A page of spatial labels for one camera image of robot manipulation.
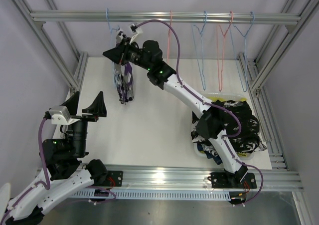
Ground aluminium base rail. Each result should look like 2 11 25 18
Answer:
31 164 304 191

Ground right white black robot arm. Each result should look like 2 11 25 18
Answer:
103 38 248 187

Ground pink wire hanger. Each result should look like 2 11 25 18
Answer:
166 10 172 63
216 11 234 92

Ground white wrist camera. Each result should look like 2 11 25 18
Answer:
130 23 143 44
45 106 80 125

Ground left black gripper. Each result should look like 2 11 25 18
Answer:
60 91 107 157

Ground slotted cable duct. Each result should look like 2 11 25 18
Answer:
67 188 245 201

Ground aluminium hanging rail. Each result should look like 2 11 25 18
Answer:
30 10 301 25

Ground white plastic basket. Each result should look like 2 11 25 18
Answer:
193 92 256 162

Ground light blue wire hanger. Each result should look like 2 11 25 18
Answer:
229 11 255 92
105 8 121 72

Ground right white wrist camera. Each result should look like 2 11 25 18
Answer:
130 23 143 44

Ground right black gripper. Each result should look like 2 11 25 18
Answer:
103 37 152 71

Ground aluminium frame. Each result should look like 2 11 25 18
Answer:
0 0 319 176

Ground purple grey patterned trousers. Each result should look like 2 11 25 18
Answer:
112 27 135 105

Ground yellow-green trousers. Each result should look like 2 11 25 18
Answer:
209 95 251 153

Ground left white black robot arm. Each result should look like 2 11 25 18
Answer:
0 91 108 225

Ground black white floral trousers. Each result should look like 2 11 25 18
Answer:
191 99 267 157

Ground navy blue trousers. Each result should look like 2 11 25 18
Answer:
197 144 222 165

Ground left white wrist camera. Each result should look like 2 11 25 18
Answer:
45 106 80 125

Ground white newspaper print trousers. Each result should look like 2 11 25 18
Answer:
193 142 267 160

